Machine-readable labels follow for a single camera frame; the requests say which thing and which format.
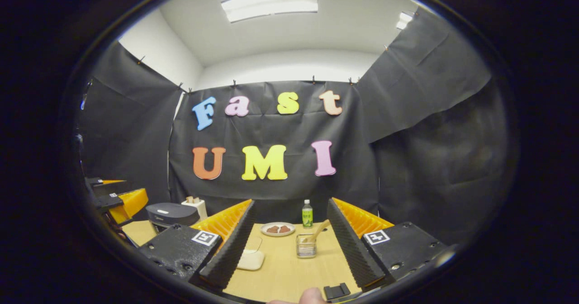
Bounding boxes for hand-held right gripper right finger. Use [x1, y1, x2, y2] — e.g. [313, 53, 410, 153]
[327, 198, 448, 290]

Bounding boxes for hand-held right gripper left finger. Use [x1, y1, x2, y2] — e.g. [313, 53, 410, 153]
[138, 199, 256, 291]

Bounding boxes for wooden spoon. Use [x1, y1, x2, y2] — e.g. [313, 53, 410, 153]
[304, 219, 331, 243]

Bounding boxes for silver black rice cooker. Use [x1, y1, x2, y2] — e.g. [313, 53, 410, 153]
[146, 203, 200, 234]

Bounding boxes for clear wire chopstick holder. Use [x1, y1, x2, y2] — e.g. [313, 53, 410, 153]
[296, 233, 317, 259]

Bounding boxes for white toaster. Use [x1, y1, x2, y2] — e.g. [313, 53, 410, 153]
[181, 196, 209, 221]

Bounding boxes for white round plate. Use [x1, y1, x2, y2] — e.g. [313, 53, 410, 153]
[261, 222, 296, 237]

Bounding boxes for black backdrop cloth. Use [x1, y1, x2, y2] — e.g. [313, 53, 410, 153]
[77, 8, 509, 250]

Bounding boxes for large ceiling light panel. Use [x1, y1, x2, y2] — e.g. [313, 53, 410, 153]
[221, 0, 318, 23]

